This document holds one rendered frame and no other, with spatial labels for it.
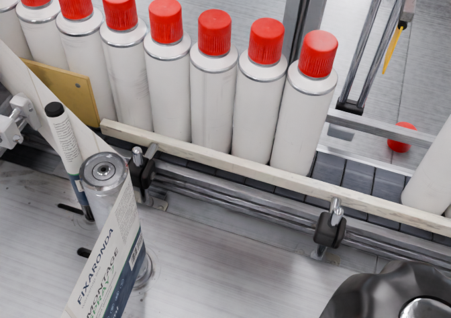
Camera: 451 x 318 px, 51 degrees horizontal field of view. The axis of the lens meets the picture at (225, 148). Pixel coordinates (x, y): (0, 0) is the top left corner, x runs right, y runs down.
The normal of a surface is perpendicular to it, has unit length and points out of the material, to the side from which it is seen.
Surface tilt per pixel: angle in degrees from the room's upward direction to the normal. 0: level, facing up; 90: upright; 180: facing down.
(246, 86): 90
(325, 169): 0
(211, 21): 3
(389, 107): 0
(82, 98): 90
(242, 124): 90
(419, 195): 90
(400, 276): 19
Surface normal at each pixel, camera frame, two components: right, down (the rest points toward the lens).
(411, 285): -0.05, -0.74
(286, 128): -0.70, 0.54
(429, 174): -0.87, 0.37
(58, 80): -0.32, 0.74
